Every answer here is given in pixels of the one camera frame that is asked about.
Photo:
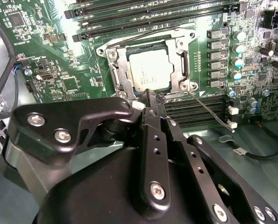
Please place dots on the metal socket cover frame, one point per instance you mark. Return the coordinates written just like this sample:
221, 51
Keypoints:
123, 63

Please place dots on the silver CPU green edge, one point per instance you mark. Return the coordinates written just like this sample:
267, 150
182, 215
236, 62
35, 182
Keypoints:
150, 67

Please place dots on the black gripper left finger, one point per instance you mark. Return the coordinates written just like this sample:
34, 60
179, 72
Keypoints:
89, 109

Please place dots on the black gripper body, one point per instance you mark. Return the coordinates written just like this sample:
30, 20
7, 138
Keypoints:
94, 198

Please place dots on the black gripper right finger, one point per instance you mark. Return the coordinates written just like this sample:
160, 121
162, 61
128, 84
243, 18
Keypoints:
199, 163

